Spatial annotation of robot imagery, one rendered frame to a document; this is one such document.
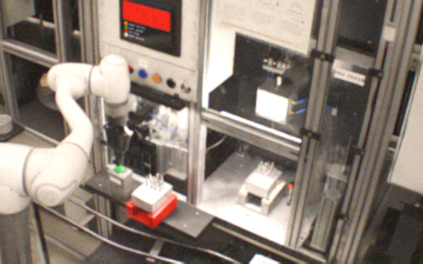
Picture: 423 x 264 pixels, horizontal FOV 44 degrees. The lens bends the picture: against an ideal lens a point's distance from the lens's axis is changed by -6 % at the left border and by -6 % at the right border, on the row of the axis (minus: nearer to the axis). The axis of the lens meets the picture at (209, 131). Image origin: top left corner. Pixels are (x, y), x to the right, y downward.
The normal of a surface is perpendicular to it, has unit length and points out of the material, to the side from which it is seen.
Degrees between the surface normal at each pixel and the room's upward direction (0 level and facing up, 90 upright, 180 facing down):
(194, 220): 0
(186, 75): 90
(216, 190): 0
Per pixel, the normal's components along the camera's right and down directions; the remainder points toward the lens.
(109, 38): -0.52, 0.46
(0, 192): -0.09, 0.45
